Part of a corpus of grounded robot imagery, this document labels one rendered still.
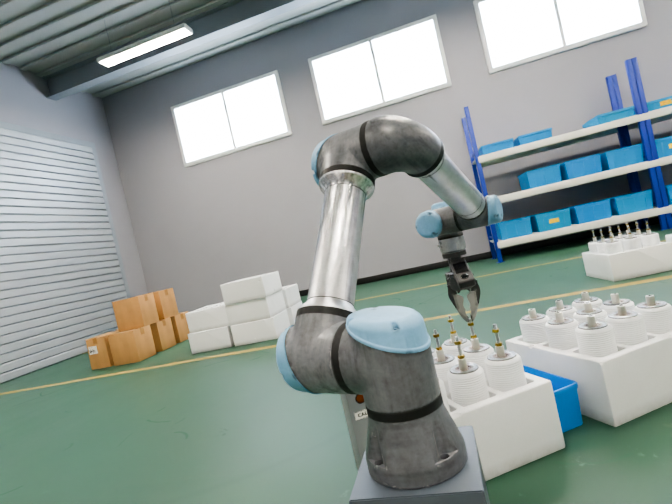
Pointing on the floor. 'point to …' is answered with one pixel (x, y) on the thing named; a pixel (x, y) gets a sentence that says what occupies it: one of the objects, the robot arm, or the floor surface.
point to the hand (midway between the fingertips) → (469, 317)
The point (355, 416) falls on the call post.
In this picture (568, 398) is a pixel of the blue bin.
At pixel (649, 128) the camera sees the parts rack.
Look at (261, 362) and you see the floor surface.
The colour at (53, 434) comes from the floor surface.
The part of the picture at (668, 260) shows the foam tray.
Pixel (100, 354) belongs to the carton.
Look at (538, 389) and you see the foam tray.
